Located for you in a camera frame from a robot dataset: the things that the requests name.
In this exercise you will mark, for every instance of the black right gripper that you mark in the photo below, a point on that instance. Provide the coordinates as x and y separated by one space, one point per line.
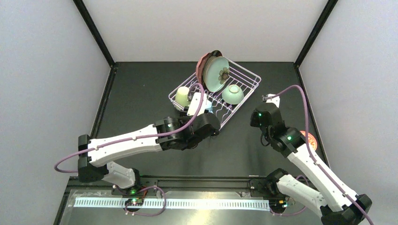
259 115

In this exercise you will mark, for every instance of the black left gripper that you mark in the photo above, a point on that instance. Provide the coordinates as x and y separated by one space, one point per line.
210 121

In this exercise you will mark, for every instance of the white mug blue handle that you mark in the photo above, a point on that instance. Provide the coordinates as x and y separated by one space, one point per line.
209 107

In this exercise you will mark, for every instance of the cream mug green handle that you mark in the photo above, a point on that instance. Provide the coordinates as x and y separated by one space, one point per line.
181 98

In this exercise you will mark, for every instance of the green celadon bowl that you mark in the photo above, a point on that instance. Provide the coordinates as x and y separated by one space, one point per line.
233 94

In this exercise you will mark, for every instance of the white wire dish rack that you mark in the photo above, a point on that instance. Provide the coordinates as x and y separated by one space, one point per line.
244 78

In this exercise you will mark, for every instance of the orange floral bowl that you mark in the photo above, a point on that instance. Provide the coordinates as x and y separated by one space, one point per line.
312 142

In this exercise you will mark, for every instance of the green flower plate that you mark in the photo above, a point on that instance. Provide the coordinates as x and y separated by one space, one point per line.
216 72

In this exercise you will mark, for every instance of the pink polka dot plate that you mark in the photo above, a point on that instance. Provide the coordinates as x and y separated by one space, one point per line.
200 66

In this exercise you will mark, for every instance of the dark striped plate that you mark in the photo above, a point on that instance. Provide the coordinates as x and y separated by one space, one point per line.
215 53

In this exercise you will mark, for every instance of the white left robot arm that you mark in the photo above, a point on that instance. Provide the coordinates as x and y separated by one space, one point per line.
97 159

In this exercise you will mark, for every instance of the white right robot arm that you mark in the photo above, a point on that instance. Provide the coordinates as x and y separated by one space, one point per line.
330 199

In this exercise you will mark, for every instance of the white LED light strip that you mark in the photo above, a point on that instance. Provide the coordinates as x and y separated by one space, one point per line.
152 203

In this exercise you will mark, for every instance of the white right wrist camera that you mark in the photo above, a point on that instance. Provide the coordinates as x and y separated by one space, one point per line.
271 98

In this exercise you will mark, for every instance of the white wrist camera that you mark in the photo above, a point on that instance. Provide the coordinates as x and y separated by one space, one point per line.
195 104
271 98

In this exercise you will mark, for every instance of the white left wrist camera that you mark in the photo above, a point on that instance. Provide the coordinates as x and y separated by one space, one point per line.
195 104

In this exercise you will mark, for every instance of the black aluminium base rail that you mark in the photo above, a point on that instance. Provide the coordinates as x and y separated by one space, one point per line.
185 187

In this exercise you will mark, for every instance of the black right frame post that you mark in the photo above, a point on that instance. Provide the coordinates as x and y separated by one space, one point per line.
327 10

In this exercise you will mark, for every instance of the black frame post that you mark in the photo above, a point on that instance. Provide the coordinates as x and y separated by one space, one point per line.
327 10
81 7

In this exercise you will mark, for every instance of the black left frame post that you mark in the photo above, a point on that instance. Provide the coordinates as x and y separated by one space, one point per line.
81 7

